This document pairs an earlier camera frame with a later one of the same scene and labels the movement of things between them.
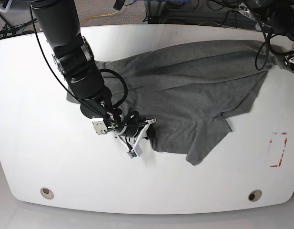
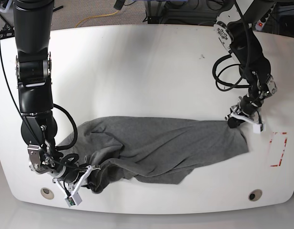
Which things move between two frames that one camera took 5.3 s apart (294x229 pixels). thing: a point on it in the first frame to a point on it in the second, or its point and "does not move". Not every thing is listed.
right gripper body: (292, 60) to (246, 108)
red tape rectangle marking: (285, 144) does not move
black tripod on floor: (8, 31) does not move
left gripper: (133, 129) to (73, 175)
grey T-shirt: (186, 90) to (149, 149)
